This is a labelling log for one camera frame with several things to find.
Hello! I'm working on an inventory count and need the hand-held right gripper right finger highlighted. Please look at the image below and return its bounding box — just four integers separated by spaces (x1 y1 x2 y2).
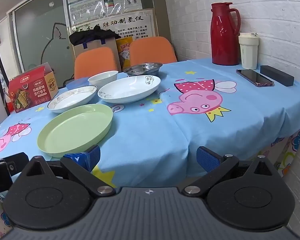
182 146 280 197

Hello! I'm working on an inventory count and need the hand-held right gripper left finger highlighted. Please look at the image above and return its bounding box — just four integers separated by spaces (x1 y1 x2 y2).
22 145 116 197

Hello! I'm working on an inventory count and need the light green plastic plate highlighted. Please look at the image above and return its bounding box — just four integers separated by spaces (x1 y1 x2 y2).
37 104 114 158

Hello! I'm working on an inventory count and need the small white floral plate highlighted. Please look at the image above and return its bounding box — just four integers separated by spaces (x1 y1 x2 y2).
47 85 98 113

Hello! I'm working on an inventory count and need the blue cartoon pig tablecloth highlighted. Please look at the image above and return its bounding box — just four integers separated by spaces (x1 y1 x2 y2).
0 57 300 189

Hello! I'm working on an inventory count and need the red cracker box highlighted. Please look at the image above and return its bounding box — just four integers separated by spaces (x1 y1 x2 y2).
8 62 59 114

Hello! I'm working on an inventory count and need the large white ceramic plate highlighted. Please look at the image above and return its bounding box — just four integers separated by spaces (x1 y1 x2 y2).
97 75 161 104

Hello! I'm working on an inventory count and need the white ceramic bowl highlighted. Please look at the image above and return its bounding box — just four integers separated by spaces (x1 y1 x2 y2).
87 70 119 88

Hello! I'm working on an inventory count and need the floral patterned table skirt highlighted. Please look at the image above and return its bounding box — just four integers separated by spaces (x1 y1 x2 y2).
0 127 300 240

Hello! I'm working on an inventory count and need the smartphone in clear case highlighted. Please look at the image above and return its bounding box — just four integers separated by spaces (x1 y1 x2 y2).
236 69 275 88

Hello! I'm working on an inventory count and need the orange chair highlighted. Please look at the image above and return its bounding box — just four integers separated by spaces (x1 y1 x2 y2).
129 36 178 67
74 47 122 80

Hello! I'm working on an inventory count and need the stainless steel bowl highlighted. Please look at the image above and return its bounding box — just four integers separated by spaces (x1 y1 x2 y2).
122 62 163 77

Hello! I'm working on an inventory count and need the black rectangular case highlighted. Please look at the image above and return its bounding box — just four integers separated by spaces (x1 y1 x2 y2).
260 65 295 87

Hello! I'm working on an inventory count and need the yellow snack bag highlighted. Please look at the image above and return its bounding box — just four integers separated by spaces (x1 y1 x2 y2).
116 36 133 65

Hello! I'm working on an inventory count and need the brown cardboard box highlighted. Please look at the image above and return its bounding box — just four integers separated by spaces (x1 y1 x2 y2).
72 37 122 64

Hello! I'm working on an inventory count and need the white tumbler cup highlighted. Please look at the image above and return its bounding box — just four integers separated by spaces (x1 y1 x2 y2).
238 32 260 70

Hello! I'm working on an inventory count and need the black cloth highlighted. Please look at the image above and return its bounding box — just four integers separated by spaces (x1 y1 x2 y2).
69 27 122 46

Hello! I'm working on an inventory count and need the red thermos jug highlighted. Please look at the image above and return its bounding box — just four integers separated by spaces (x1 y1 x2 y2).
210 2 241 66

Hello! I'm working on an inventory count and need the frosted glass door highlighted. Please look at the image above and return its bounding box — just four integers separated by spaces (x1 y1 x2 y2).
7 0 74 90

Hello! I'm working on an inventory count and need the framed text sign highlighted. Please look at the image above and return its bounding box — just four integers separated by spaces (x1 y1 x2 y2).
72 8 157 39

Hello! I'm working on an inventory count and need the wall poster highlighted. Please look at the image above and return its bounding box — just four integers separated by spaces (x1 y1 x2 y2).
64 0 143 27

